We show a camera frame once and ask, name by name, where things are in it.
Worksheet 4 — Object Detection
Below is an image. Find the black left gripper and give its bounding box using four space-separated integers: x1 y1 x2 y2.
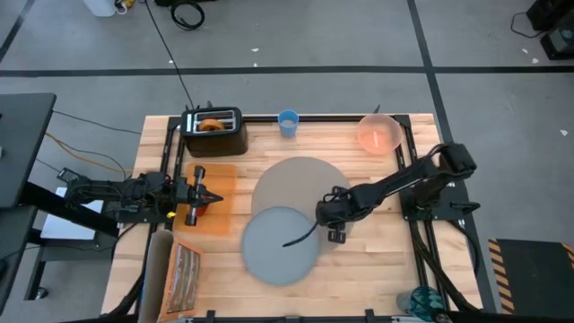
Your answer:
174 164 224 227

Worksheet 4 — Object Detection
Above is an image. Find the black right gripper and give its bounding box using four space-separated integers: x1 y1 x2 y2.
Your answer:
283 186 360 249

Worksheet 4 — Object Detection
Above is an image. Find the toasted bagel half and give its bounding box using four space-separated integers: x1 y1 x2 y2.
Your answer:
197 118 226 133

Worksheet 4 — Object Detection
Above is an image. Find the orange cereal box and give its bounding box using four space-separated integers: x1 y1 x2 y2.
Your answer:
159 237 204 322

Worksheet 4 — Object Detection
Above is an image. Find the pink translucent bowl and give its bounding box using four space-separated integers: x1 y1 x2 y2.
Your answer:
357 113 404 156

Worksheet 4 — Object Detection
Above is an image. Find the large grey round plate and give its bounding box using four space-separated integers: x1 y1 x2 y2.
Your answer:
250 156 354 257

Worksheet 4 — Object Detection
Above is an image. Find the black two-slot toaster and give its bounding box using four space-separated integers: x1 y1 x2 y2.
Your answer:
180 106 249 158

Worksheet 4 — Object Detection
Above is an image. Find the beige cardboard tube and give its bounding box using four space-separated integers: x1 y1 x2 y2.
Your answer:
137 229 175 323

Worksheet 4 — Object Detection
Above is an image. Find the blue plastic cup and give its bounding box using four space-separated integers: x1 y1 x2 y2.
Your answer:
277 109 300 139

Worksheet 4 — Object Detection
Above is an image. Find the white flat board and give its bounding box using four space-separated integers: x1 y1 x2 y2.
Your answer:
39 187 105 241

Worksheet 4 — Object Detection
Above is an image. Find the black metal stand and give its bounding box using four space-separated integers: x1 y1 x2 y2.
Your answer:
0 181 120 310

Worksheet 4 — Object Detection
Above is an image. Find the black desk top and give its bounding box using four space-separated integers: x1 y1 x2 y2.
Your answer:
0 92 57 210

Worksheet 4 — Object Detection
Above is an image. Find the white plastic container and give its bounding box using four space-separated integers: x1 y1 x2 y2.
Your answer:
83 0 117 18

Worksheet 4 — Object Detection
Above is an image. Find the black yellow-striped floor mat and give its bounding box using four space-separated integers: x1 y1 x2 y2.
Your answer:
487 238 574 315

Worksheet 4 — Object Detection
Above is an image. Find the black equipment case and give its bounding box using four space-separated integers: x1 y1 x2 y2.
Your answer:
526 0 574 31
540 26 574 61

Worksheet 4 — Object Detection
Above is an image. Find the black aluminium table frame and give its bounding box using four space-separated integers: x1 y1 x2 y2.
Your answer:
134 114 486 323

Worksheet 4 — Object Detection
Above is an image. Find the thin black cable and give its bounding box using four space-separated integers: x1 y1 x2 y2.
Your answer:
510 11 535 39
51 109 143 135

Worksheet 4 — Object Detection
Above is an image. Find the black toaster power cable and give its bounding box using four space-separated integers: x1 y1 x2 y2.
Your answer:
143 0 196 111

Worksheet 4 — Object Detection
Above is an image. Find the orange cable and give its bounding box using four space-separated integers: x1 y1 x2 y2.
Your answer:
44 131 135 174

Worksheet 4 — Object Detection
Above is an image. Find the coiled black cable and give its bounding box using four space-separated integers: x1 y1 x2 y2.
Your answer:
170 1 206 31

